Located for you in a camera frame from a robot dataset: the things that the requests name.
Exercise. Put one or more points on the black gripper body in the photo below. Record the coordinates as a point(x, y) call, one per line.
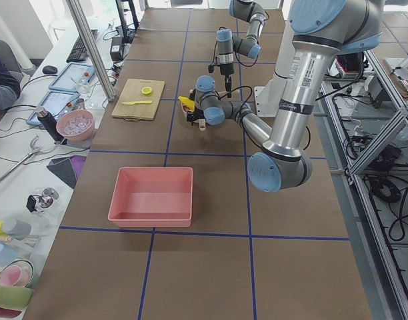
point(194, 116)
point(226, 69)

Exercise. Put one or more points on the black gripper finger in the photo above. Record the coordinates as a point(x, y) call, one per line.
point(228, 84)

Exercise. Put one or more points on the beige plastic dustpan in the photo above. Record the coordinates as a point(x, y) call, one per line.
point(192, 97)

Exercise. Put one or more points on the yellow toy corn cob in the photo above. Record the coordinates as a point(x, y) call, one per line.
point(187, 103)

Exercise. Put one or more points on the person forearm dark sleeve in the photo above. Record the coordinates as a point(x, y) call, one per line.
point(9, 88)

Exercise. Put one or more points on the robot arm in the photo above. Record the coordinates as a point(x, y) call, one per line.
point(316, 32)
point(228, 46)

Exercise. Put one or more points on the pink plastic bin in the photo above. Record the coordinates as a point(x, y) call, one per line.
point(152, 197)

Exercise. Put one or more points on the yellow toy lemon slice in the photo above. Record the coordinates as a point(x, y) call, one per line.
point(147, 90)

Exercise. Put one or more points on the wooden cutting board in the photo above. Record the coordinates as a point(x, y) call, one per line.
point(132, 92)

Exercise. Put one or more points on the yellow plastic knife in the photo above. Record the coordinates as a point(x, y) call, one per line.
point(143, 102)

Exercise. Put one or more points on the pink bowl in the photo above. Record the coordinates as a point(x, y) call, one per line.
point(77, 125)

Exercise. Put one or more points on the teach pendant tablet far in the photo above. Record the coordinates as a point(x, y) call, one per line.
point(68, 78)

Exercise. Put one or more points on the teach pendant tablet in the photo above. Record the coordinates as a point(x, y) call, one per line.
point(68, 78)
point(59, 103)

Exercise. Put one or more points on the black keyboard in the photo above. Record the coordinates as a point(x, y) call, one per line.
point(78, 52)

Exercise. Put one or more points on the teach pendant tablet near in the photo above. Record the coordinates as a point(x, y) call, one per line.
point(59, 103)

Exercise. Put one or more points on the black water bottle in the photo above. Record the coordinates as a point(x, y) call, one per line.
point(49, 123)

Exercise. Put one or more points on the black computer mouse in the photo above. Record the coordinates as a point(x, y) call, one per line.
point(49, 70)

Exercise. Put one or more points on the metal reacher grabber tool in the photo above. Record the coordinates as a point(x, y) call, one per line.
point(34, 150)

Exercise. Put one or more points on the grey cup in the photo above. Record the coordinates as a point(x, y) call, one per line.
point(16, 228)

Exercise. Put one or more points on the pink cup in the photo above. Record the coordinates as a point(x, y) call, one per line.
point(19, 273)

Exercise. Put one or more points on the blue cup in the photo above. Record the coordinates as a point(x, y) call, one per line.
point(7, 254)

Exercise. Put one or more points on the green cup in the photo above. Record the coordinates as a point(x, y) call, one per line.
point(15, 298)

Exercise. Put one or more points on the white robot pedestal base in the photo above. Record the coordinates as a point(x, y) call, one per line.
point(267, 98)

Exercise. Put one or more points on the aluminium frame post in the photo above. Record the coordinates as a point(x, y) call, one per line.
point(85, 34)

